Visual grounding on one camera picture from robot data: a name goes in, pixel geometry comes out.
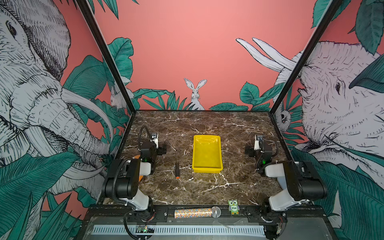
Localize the black orange-tipped screwdriver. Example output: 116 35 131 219
175 151 180 179

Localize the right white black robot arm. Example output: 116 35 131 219
245 135 328 223

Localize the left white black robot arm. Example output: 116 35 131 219
102 125 167 222

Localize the yellow plastic bin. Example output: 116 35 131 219
192 135 223 174

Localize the green owl figurine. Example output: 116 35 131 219
228 200 240 215

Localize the small green circuit board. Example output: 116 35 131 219
136 225 156 235

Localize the sprinkle-patterned microphone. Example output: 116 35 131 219
174 206 222 219

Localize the white vent grille strip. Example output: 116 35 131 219
90 224 267 237

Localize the right black frame post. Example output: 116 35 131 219
269 0 343 116

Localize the black frame post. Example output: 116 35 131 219
269 0 343 116
76 0 136 114

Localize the left black frame post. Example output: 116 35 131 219
76 0 136 114

